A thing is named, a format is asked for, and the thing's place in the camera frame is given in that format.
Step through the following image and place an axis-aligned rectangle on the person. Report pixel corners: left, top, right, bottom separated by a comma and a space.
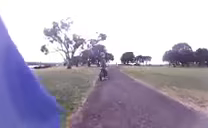
99, 54, 109, 74

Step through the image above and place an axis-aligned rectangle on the motorcycle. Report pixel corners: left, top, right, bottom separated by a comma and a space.
98, 67, 110, 82

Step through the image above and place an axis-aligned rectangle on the group of dark trees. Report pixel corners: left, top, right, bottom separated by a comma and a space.
71, 43, 115, 68
162, 42, 208, 68

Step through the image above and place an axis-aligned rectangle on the round dark tree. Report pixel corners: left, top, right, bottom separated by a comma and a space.
119, 51, 136, 66

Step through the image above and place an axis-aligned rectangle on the tall sparse-crowned tree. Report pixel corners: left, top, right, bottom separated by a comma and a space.
39, 17, 108, 70

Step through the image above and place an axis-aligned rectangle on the low wide dark tree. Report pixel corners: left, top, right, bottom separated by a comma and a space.
134, 54, 153, 66

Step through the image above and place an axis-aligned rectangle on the dark asphalt path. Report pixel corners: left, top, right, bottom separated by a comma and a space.
70, 66, 208, 128

